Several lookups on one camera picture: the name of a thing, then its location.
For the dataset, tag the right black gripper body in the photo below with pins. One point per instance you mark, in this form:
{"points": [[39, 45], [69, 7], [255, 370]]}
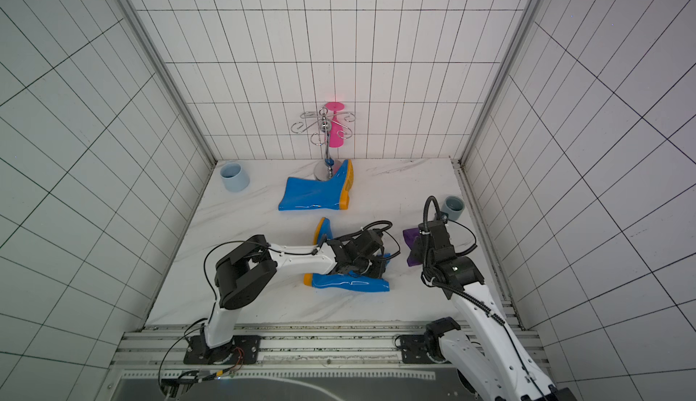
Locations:
{"points": [[430, 239]]}

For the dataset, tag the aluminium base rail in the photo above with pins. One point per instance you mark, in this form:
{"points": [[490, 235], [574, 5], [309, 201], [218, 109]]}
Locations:
{"points": [[283, 345]]}

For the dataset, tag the blue rubber boot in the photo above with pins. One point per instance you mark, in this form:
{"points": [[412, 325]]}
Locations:
{"points": [[306, 194], [351, 282]]}

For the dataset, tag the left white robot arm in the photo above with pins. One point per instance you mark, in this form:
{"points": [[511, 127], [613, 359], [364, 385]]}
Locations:
{"points": [[240, 278]]}

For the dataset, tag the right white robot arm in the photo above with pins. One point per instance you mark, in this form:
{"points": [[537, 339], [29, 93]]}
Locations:
{"points": [[495, 366]]}

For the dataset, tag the grey-green cup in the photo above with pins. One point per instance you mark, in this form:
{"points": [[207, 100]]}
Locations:
{"points": [[452, 207]]}

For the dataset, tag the light blue cup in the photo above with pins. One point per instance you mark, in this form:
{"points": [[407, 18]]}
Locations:
{"points": [[234, 177]]}

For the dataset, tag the chrome hook stand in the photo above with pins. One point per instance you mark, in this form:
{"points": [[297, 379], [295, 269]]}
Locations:
{"points": [[316, 125]]}

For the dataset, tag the purple cloth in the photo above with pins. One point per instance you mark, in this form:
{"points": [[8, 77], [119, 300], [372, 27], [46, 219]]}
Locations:
{"points": [[412, 238]]}

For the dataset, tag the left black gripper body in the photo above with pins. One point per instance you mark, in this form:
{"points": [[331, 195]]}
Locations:
{"points": [[370, 266]]}

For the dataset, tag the pink hanging brush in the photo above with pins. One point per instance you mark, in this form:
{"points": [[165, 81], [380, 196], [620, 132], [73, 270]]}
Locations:
{"points": [[337, 132]]}

